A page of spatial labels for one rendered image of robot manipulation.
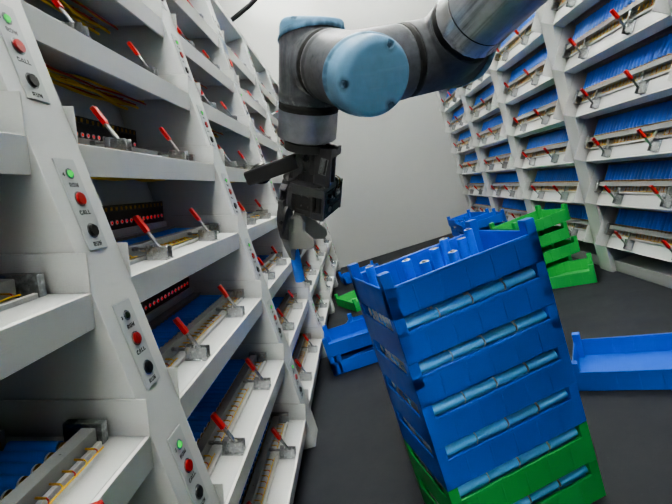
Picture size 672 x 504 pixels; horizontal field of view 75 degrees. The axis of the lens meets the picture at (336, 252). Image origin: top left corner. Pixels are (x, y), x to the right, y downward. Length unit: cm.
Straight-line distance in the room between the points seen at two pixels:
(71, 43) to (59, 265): 38
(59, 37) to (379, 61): 51
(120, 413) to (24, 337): 18
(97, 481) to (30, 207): 32
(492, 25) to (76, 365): 63
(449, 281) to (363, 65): 39
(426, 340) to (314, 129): 38
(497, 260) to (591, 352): 81
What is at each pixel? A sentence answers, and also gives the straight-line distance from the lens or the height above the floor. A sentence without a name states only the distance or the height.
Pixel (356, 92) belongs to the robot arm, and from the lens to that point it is 52.
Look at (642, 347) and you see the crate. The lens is 154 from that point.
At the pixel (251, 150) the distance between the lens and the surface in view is 196.
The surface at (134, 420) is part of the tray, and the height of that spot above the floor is 51.
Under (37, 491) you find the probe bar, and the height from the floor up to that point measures 52.
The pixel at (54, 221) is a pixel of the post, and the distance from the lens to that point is 62.
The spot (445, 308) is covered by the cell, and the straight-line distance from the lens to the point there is 77.
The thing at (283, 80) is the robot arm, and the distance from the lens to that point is 66.
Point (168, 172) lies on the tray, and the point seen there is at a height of 85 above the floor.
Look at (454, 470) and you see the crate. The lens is 86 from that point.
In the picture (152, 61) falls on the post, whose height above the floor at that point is 119.
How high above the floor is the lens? 71
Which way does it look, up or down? 8 degrees down
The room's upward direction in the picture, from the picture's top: 18 degrees counter-clockwise
